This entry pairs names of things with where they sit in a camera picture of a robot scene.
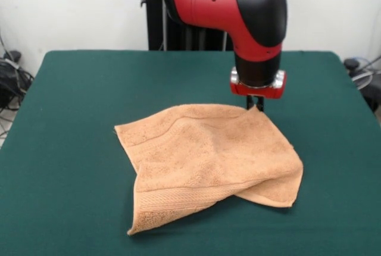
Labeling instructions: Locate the black cable bundle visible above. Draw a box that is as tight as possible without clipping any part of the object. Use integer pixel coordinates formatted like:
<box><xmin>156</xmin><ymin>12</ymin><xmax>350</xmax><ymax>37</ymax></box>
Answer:
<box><xmin>0</xmin><ymin>49</ymin><xmax>35</xmax><ymax>120</ymax></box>

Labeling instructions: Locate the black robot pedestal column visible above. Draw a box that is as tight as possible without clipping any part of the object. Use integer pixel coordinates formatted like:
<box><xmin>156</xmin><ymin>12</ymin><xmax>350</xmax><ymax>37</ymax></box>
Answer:
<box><xmin>139</xmin><ymin>0</ymin><xmax>236</xmax><ymax>51</ymax></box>

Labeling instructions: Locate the dark green table cloth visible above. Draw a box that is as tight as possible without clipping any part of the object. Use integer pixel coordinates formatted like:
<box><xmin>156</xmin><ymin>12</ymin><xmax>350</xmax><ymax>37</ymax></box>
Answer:
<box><xmin>0</xmin><ymin>49</ymin><xmax>381</xmax><ymax>256</ymax></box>

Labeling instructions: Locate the tan terry towel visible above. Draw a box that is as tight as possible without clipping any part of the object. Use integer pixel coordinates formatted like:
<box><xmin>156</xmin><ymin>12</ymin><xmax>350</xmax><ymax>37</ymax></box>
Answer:
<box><xmin>113</xmin><ymin>103</ymin><xmax>305</xmax><ymax>236</ymax></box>

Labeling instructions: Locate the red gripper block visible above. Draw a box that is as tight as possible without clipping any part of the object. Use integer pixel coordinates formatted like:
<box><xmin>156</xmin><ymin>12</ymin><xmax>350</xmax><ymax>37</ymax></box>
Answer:
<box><xmin>229</xmin><ymin>67</ymin><xmax>288</xmax><ymax>113</ymax></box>

